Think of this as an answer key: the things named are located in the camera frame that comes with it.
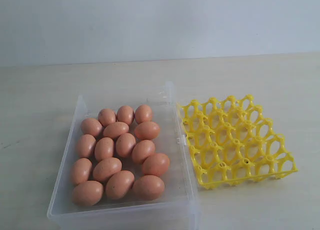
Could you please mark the yellow plastic egg tray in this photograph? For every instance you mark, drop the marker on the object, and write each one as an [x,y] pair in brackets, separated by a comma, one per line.
[230,142]

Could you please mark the clear plastic bin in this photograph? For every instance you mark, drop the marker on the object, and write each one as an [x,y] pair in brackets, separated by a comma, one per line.
[177,208]

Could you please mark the brown egg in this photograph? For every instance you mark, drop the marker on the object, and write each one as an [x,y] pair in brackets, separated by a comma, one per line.
[87,193]
[157,164]
[119,184]
[148,187]
[85,146]
[147,130]
[91,126]
[106,117]
[104,148]
[106,169]
[80,171]
[125,144]
[142,151]
[143,113]
[115,130]
[125,114]

